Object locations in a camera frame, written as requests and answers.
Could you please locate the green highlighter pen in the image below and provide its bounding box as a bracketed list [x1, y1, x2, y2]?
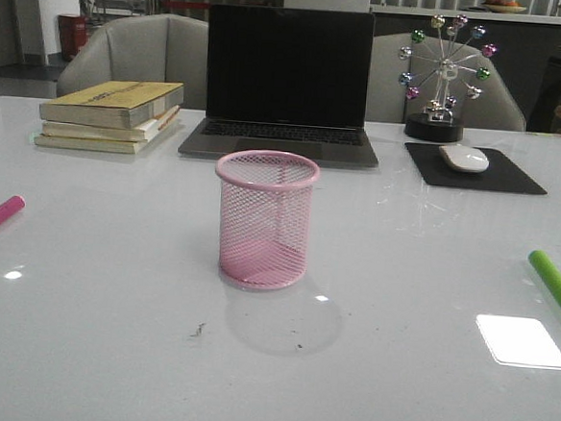
[527, 250, 561, 308]

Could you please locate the pink mesh pen holder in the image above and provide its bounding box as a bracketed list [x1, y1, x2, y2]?
[215, 150, 320, 290]

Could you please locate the grey laptop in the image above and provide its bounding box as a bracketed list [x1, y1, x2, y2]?
[178, 4, 378, 168]

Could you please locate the middle book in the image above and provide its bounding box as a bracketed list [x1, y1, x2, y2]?
[41, 106, 181, 142]

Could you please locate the bottom book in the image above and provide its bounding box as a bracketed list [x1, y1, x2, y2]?
[33, 124, 171, 154]

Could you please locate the right grey armchair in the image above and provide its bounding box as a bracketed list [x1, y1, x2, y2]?
[365, 33, 526, 132]

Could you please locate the grey armchair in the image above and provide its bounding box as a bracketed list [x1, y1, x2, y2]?
[57, 13, 208, 110]
[365, 33, 526, 132]

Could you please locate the white computer mouse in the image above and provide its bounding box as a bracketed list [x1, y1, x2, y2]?
[438, 144, 490, 173]

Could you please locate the top yellow book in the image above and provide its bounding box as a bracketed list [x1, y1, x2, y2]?
[39, 81, 184, 130]

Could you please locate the left grey armchair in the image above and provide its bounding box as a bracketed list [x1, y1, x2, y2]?
[57, 13, 208, 110]

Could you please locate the ferris wheel desk ornament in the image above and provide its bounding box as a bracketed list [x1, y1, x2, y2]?
[398, 14, 498, 143]

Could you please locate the black mouse pad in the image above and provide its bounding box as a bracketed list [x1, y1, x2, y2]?
[401, 141, 551, 196]

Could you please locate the red bin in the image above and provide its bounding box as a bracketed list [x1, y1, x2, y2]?
[58, 14, 87, 61]

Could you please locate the fruit bowl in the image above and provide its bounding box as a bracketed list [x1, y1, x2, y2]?
[481, 0, 526, 14]

